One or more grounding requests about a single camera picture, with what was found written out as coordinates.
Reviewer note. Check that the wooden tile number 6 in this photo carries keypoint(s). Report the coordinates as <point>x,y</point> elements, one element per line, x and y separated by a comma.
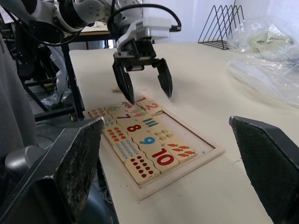
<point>113,109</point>

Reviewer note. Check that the wooden tile yellow pictures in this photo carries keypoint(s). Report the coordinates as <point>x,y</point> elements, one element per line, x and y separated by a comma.
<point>162,136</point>

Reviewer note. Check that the wooden tile red dots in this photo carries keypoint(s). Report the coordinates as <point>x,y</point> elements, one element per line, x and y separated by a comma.
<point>142,168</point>

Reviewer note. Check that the wooden tile six red pictures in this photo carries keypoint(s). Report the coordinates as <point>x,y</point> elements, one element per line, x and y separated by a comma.
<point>98,112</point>

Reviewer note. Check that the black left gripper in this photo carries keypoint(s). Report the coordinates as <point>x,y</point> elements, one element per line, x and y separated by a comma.
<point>137,53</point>

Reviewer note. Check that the small wooden scrap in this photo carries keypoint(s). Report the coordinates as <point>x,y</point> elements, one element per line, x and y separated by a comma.
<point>115,89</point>

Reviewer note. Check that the wooden number puzzle board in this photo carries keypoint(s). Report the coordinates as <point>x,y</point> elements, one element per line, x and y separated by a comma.
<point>187,130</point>

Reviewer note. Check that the wooden desk with black frame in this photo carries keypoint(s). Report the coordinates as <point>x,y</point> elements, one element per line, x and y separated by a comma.
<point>98,30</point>

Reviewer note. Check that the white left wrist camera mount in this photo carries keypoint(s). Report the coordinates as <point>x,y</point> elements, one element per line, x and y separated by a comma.
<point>154,26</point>

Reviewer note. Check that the wooden tile number 2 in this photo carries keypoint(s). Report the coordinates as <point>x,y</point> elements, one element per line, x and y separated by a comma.
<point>151,107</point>

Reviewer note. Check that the wooden tile pink green pictures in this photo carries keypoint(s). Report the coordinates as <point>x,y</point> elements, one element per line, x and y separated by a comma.
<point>138,112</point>

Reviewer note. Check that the wooden tile teal bars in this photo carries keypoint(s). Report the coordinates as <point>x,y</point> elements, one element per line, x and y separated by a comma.
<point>148,122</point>

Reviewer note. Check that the wooden tile number 1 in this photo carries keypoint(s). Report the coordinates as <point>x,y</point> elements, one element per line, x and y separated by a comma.
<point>141,100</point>

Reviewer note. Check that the wooden tile pale blue pictures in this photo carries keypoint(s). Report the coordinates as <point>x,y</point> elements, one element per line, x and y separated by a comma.
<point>109,121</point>

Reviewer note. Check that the wooden tile number 10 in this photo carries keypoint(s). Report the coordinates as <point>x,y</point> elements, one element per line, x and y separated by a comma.
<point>163,158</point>

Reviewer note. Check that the wooden tile orange carrots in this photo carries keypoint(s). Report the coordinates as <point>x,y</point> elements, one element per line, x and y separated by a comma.
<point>180,150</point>

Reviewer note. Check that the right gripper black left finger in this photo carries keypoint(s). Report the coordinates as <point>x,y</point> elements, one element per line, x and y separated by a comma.
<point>70,163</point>

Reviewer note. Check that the wooden tile number 9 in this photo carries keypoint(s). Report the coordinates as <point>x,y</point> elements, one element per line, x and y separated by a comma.
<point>147,141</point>

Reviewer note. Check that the wooden tile number 7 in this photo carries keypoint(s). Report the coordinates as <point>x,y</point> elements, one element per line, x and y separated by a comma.
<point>125,117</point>

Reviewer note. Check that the pale green cloth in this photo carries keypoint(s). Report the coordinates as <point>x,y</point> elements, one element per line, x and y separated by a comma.
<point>264,39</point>

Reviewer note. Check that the grey fabric garment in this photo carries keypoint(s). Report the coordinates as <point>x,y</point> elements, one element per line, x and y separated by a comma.
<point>14,105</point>

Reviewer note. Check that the clear plastic bag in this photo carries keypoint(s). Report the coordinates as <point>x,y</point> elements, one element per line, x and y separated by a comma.
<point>261,67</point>

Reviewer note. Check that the black metal frame stand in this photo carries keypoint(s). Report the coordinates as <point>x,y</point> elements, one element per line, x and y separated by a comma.
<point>30,82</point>

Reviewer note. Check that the wooden tile pink picture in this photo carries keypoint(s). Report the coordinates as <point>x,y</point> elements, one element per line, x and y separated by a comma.
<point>125,104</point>

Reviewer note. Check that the grey rounded robot housing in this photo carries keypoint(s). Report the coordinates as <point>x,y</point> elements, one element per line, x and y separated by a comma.
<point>23,161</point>

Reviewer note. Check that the wooden tile number 8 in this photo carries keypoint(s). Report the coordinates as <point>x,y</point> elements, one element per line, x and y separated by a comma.
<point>133,128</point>

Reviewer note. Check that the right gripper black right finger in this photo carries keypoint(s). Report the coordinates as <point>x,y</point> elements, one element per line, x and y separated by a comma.
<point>268,163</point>

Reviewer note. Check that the wooden tile orange stars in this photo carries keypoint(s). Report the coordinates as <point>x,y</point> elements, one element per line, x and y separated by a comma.
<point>114,135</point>

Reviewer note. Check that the wooden tile blue candies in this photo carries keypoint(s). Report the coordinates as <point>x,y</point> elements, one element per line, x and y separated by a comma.
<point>126,149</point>

